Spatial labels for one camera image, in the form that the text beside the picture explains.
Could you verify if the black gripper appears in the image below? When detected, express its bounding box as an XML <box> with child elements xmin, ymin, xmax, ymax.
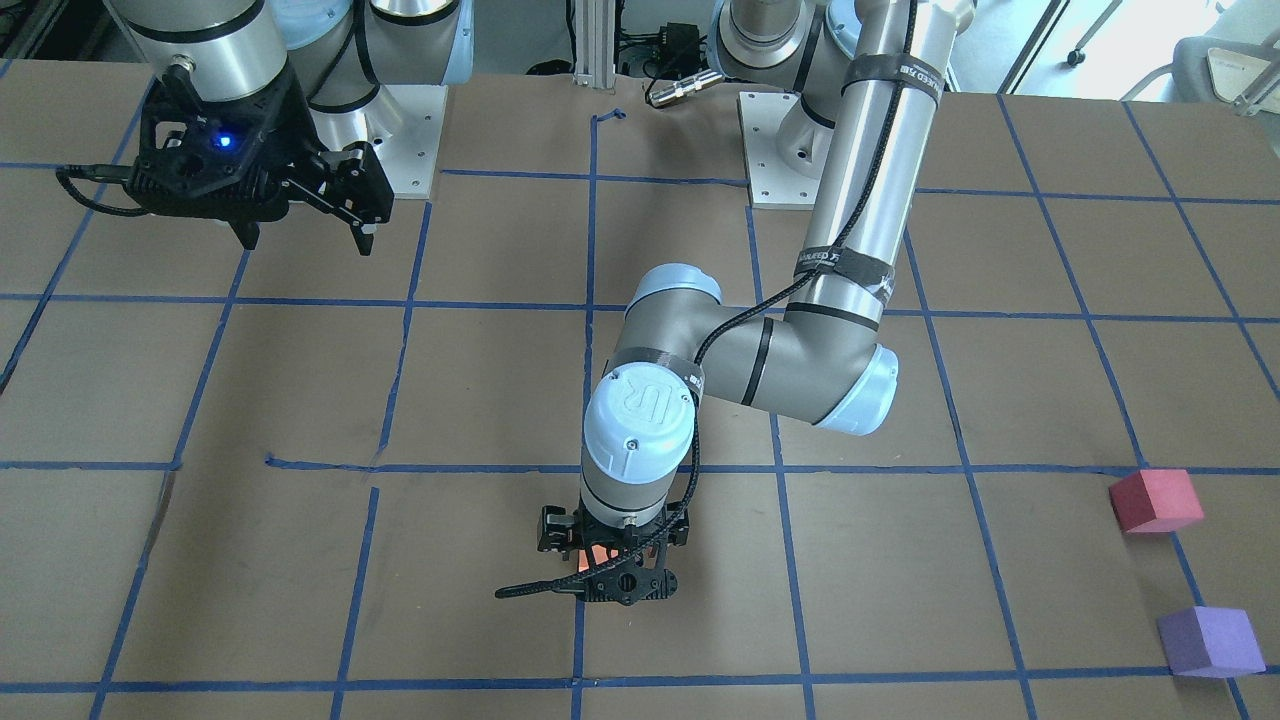
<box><xmin>228</xmin><ymin>85</ymin><xmax>393</xmax><ymax>258</ymax></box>
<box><xmin>538</xmin><ymin>502</ymin><xmax>689</xmax><ymax>561</ymax></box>

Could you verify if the orange foam cube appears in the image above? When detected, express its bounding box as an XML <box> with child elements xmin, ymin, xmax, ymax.
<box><xmin>577</xmin><ymin>544</ymin><xmax>621</xmax><ymax>571</ymax></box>

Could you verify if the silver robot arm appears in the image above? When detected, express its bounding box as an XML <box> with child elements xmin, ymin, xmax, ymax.
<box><xmin>538</xmin><ymin>1</ymin><xmax>977</xmax><ymax>553</ymax></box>
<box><xmin>93</xmin><ymin>1</ymin><xmax>474</xmax><ymax>256</ymax></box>

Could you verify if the red foam cube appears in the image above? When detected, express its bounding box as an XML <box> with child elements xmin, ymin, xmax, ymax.
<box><xmin>1108</xmin><ymin>468</ymin><xmax>1204</xmax><ymax>534</ymax></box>

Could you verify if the purple foam cube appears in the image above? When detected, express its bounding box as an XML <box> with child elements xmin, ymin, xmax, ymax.
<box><xmin>1156</xmin><ymin>606</ymin><xmax>1267</xmax><ymax>679</ymax></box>

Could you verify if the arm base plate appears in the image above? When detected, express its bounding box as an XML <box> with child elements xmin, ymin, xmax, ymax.
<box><xmin>739</xmin><ymin>91</ymin><xmax>835</xmax><ymax>211</ymax></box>
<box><xmin>311</xmin><ymin>85</ymin><xmax>451</xmax><ymax>200</ymax></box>

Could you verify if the aluminium frame post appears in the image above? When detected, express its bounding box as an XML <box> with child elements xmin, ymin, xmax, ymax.
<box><xmin>570</xmin><ymin>0</ymin><xmax>618</xmax><ymax>94</ymax></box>

